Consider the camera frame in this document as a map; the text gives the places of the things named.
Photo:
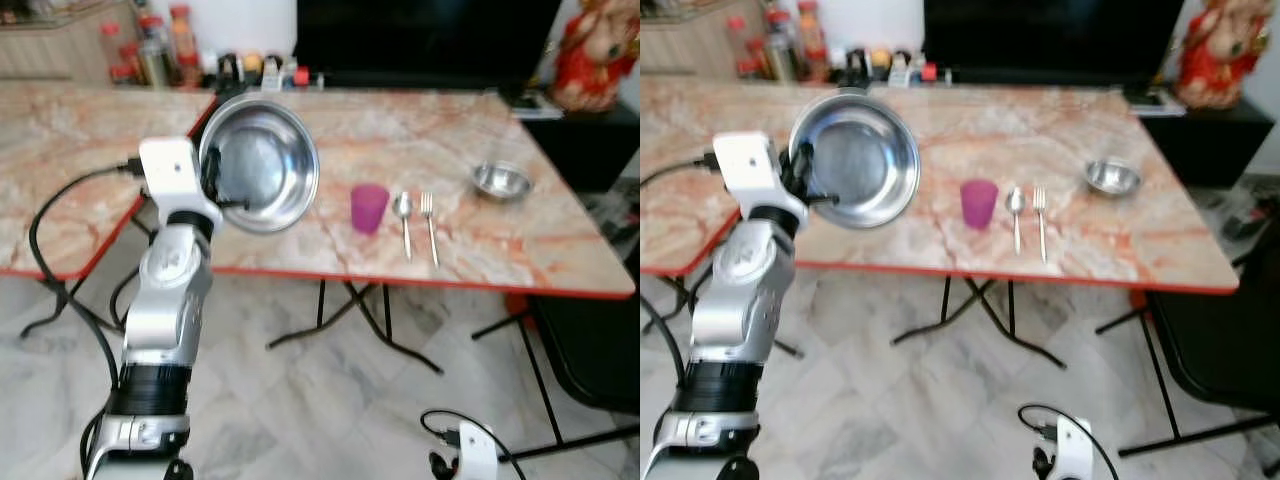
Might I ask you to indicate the dark bottle red cap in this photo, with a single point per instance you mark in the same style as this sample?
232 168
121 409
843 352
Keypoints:
780 50
153 55

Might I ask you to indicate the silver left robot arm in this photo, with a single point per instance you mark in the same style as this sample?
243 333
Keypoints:
735 305
165 310

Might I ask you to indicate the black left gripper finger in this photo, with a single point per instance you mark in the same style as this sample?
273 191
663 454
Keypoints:
235 204
825 198

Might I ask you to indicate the black television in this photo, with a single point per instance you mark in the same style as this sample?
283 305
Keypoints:
425 40
1050 38

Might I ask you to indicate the small red jar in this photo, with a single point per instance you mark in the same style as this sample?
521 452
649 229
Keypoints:
301 76
929 72

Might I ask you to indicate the red and gold figurine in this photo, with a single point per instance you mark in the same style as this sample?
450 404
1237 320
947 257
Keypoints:
1215 60
592 65

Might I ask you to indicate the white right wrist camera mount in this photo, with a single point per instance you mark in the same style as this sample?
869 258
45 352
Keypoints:
1074 450
478 452

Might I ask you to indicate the black metal table legs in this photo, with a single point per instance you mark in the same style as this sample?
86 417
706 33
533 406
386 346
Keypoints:
1008 320
385 325

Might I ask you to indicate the clear bottle red cap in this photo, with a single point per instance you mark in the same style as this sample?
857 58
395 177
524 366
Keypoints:
738 45
112 50

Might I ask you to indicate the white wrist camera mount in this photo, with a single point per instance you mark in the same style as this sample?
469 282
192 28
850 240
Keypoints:
170 170
1074 450
745 165
478 452

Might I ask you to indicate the steel fork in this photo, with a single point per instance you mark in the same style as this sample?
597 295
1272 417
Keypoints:
1040 199
427 203

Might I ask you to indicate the black cabinet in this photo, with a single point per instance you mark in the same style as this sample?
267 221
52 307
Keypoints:
1210 140
590 145

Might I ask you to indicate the large steel plate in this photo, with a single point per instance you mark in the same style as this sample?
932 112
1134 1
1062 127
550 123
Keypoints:
865 155
265 160

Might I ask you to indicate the small steel bowl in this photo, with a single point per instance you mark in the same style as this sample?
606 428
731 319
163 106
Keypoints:
502 182
1113 178

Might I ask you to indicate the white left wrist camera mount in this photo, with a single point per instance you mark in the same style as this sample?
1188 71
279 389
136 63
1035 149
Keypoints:
745 165
170 170

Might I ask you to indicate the small black jar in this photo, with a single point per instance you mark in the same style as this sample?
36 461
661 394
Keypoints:
230 70
857 67

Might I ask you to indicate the purple plastic cup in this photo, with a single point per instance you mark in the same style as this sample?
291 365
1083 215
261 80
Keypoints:
369 208
979 204

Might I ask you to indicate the steel spoon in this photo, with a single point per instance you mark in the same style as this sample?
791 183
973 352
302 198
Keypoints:
403 205
1016 201

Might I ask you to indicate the orange bottle red cap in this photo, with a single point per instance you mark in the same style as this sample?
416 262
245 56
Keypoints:
184 45
811 40

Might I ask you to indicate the black chair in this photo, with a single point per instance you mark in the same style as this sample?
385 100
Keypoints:
595 350
1225 345

